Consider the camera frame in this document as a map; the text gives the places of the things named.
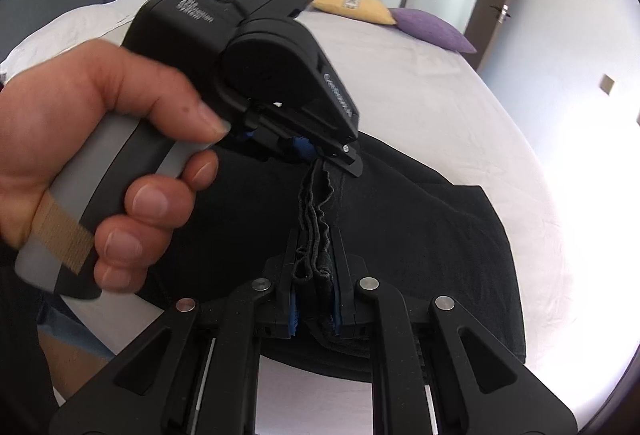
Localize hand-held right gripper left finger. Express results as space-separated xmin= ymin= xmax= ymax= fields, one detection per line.
xmin=49 ymin=229 xmax=301 ymax=435

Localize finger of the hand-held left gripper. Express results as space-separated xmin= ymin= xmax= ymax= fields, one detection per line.
xmin=235 ymin=127 xmax=316 ymax=164
xmin=249 ymin=102 xmax=362 ymax=178

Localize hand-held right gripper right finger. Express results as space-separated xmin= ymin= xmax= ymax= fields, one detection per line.
xmin=329 ymin=227 xmax=576 ymax=435

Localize black pants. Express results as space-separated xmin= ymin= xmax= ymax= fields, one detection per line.
xmin=145 ymin=130 xmax=526 ymax=383

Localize person's left hand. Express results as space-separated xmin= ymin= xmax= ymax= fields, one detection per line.
xmin=0 ymin=37 xmax=233 ymax=294

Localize yellow pillow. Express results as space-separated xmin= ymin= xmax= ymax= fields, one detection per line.
xmin=310 ymin=0 xmax=398 ymax=26

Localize purple pillow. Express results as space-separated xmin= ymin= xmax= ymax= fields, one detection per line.
xmin=390 ymin=7 xmax=478 ymax=54

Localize blue shorts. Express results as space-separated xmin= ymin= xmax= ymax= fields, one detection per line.
xmin=36 ymin=297 xmax=115 ymax=360

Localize person's leg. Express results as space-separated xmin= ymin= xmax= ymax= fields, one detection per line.
xmin=37 ymin=332 xmax=121 ymax=405

